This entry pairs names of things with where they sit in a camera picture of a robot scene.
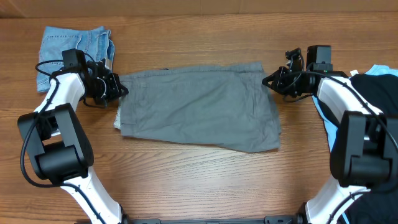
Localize grey cotton shorts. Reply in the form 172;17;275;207
114;62;282;152

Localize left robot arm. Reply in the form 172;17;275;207
17;49;130;223

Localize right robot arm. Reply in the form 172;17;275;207
262;45;397;223

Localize folded blue denim shorts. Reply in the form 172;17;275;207
36;26;115;93

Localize light blue t-shirt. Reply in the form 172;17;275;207
312;64;398;224

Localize black t-shirt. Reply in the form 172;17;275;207
317;73;398;224

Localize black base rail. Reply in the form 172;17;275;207
130;215;306;224

